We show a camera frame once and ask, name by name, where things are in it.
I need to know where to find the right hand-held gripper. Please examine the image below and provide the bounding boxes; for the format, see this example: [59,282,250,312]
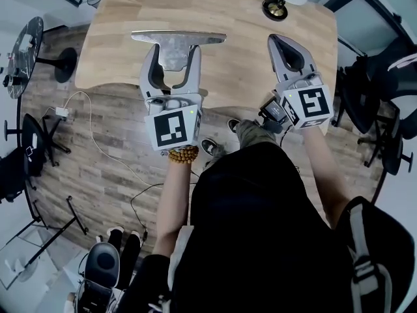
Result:
[266,34,336,131]

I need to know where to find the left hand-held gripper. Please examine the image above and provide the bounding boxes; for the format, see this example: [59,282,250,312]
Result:
[139,43,204,153]

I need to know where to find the grey metal plate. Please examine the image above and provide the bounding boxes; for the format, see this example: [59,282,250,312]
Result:
[130,29,228,72]

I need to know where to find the person's right forearm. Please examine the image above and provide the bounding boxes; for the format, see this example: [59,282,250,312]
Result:
[300,125,355,230]

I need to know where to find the person's left forearm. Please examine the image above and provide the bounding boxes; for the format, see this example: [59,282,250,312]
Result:
[152,159,192,260]

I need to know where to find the black box device with label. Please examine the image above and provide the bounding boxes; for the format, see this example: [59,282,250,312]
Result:
[258,97,288,126]

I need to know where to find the person's left shoe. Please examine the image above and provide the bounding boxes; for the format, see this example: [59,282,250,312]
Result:
[201,138,218,155]

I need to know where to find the person's camouflage trousers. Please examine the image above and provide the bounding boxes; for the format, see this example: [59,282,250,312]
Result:
[203,119,282,173]

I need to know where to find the black office chair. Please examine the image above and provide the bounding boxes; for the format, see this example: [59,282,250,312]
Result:
[20,112,73,179]
[0,147,37,204]
[334,56,402,170]
[380,102,417,176]

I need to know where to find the black bag with white stripes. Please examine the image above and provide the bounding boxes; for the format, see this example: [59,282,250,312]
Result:
[352,37,417,104]

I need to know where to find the round black table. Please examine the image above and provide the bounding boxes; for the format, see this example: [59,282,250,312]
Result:
[6,15,79,100]

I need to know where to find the dark bottle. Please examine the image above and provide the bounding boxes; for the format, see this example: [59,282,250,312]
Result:
[2,74,21,88]

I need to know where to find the person's black shirt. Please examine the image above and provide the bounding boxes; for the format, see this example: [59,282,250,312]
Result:
[118,141,356,313]

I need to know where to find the gray and black device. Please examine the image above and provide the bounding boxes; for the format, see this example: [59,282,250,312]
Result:
[72,241,122,313]

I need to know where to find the white standing fan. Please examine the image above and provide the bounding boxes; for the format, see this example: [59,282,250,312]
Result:
[3,256,39,282]

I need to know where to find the wooden bead bracelet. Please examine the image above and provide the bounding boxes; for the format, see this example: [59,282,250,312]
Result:
[167,145,201,166]

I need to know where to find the white floor cable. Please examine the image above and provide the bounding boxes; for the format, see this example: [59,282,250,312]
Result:
[63,90,164,189]

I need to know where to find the black floor cable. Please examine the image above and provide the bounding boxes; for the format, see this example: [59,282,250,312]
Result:
[130,170,200,241]

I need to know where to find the gray shoulder strap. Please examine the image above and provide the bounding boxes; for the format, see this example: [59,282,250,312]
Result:
[167,224,195,290]

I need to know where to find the black metal frame stand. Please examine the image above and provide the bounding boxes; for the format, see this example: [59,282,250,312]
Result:
[0,195,90,290]

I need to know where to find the black backpack with gray straps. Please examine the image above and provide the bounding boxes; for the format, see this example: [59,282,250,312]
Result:
[338,195,417,313]

